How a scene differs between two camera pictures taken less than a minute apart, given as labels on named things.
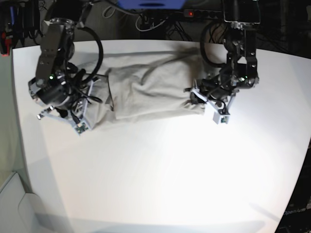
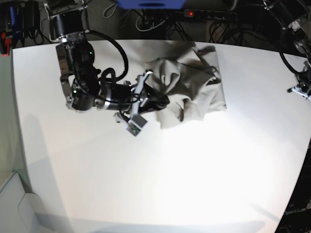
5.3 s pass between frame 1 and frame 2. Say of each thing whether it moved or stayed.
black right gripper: moved
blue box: stayed
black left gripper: moved
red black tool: stayed
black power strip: stayed
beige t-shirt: moved
